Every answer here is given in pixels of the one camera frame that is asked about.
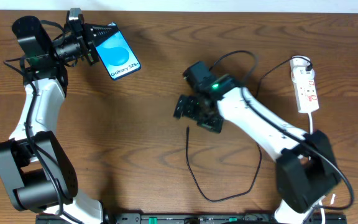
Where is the black charger cable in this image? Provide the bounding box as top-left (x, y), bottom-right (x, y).
top-left (185, 56), bottom-right (314, 203)

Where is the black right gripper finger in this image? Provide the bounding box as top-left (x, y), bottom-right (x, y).
top-left (197, 119), bottom-right (223, 133)
top-left (173, 95), bottom-right (188, 119)

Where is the blue Samsung Galaxy smartphone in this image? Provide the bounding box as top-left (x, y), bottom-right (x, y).
top-left (96, 22), bottom-right (142, 80)

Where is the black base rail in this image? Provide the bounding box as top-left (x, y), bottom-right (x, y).
top-left (35, 213), bottom-right (347, 224)

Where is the white paper scrap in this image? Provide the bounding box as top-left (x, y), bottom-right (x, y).
top-left (330, 194), bottom-right (336, 205)

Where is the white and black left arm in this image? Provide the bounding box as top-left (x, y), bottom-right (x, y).
top-left (0, 14), bottom-right (119, 223)

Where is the white power strip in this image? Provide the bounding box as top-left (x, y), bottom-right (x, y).
top-left (290, 55), bottom-right (319, 114)

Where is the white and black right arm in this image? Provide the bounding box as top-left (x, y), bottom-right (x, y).
top-left (173, 61), bottom-right (343, 223)

